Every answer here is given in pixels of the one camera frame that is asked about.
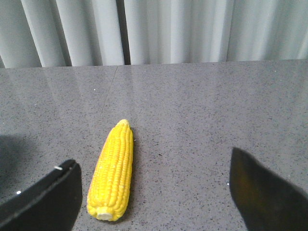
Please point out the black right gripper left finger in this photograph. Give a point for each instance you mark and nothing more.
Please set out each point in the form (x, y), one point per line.
(51, 204)

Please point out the yellow corn cob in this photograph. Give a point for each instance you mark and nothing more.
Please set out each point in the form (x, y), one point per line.
(109, 191)

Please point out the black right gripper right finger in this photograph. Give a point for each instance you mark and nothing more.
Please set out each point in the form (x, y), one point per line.
(266, 201)

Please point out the white curtain left panel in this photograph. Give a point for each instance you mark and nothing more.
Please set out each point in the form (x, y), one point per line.
(52, 33)

